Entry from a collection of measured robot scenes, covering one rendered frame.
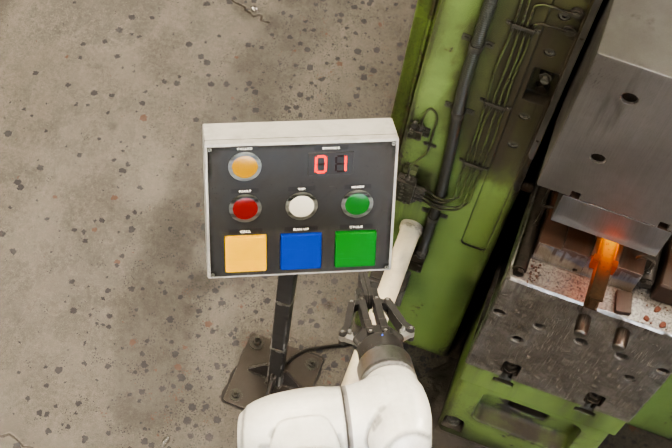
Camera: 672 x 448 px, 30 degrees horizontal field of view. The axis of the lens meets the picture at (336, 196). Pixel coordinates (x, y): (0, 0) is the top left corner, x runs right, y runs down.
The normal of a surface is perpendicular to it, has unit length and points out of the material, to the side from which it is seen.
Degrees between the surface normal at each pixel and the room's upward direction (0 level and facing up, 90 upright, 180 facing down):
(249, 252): 60
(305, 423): 3
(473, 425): 90
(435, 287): 90
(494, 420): 0
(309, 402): 14
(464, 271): 90
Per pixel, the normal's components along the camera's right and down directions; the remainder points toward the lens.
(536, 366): -0.33, 0.81
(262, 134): 0.03, -0.86
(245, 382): 0.09, -0.48
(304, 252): 0.12, 0.51
